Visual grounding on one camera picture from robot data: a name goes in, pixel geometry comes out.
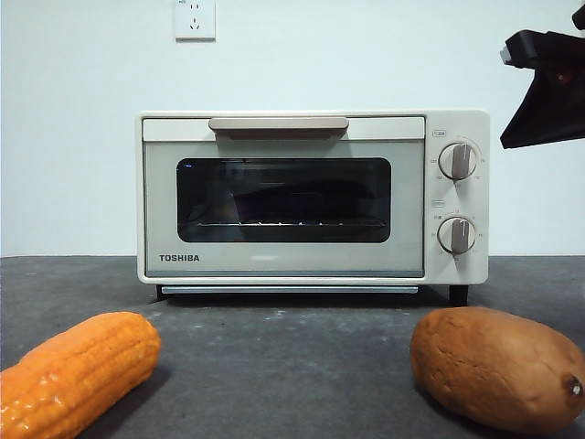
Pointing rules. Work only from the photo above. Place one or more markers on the orange corn cob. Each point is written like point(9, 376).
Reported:
point(82, 375)

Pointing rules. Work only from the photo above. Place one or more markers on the beige timer knob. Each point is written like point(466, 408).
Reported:
point(457, 235)

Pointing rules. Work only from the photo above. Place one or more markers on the white wall socket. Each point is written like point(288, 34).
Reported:
point(195, 20)

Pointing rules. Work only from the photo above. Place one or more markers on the cream Toshiba toaster oven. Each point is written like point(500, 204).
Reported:
point(477, 206)

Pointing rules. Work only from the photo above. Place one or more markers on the black oven foot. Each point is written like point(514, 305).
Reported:
point(458, 295)

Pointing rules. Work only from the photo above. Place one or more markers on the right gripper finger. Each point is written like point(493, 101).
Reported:
point(553, 114)

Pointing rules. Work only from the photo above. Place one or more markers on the beige temperature knob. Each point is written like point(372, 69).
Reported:
point(458, 161)

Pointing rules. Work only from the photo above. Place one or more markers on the brown sweet potato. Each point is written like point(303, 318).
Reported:
point(493, 366)

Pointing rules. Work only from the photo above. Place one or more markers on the cream glass oven door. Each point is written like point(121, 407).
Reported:
point(160, 206)

